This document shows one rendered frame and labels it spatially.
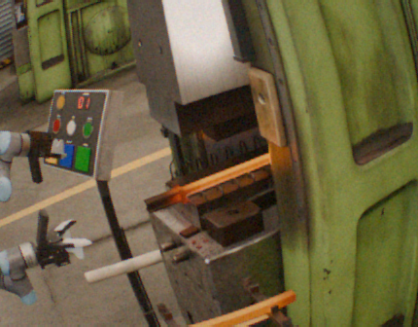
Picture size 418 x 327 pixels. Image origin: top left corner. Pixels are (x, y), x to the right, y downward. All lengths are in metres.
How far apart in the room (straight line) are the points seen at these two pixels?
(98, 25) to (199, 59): 4.93
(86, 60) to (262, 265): 4.99
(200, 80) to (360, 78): 0.42
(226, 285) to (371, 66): 0.71
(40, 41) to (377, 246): 5.25
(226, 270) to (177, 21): 0.64
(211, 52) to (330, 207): 0.47
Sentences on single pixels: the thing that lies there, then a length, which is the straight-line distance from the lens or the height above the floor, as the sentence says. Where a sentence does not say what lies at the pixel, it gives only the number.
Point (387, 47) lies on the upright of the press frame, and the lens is 1.78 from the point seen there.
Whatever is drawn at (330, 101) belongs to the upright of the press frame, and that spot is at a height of 1.31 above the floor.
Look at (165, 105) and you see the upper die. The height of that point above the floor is 1.24.
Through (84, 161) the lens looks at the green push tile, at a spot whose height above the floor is 1.01.
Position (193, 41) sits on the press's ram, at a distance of 1.79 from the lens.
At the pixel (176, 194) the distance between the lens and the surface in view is 2.01.
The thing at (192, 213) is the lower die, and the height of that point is 0.95.
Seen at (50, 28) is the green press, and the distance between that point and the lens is 6.74.
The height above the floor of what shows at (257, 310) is 0.96.
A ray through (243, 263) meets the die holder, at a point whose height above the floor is 0.86.
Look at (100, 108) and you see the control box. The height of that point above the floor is 1.15.
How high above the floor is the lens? 1.88
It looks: 24 degrees down
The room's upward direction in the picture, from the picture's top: 12 degrees counter-clockwise
